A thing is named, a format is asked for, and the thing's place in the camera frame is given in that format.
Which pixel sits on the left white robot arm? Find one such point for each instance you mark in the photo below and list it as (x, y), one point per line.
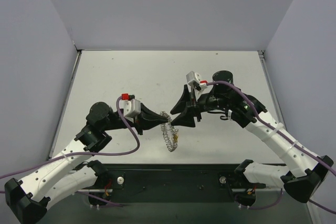
(30, 197)

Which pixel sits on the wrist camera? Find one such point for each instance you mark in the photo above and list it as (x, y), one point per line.
(196, 83)
(128, 105)

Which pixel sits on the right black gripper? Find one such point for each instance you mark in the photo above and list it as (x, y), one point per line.
(196, 107)

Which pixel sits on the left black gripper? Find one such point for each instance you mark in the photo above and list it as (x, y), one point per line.
(141, 119)

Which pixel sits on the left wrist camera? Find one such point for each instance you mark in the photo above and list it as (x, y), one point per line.
(128, 105)

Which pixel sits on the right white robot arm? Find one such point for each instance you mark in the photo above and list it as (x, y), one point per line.
(303, 170)

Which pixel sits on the silver round keyring disc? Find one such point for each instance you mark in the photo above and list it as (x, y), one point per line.
(168, 131)

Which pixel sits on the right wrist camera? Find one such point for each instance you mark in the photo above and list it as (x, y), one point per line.
(196, 83)

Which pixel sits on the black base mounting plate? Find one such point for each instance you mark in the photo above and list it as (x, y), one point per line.
(173, 183)

